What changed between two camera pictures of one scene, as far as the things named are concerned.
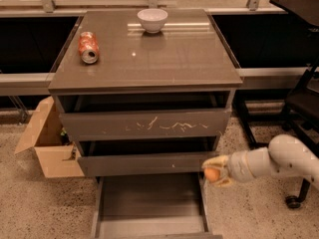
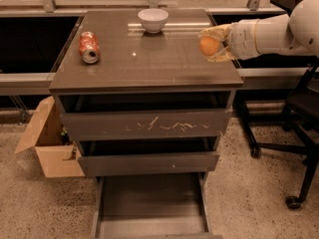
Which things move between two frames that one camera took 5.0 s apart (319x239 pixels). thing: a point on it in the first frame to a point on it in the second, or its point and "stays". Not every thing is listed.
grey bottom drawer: [153, 206] stays
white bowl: [153, 19] stays
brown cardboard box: [49, 135] stays
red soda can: [88, 47] stays
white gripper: [237, 169] to [243, 39]
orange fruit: [211, 174] to [208, 46]
